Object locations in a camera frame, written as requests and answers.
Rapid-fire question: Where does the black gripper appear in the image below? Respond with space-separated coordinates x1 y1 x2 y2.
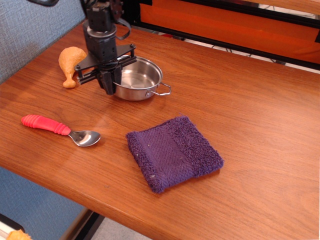
74 21 136 96

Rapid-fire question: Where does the small stainless steel pot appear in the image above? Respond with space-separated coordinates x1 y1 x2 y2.
114 56 172 101

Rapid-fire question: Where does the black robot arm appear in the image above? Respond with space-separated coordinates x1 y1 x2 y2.
74 0 136 96

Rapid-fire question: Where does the toy chicken drumstick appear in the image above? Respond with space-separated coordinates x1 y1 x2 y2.
58 46 87 89

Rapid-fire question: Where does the purple terry cloth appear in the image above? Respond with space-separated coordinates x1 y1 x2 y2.
126 115 224 194

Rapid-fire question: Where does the orange toy at corner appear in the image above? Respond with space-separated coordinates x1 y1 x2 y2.
6 230 32 240

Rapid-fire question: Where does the red handled metal spoon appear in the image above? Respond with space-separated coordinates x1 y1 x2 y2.
21 114 101 147

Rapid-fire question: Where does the orange panel with black frame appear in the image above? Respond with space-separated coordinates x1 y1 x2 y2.
123 0 320 70

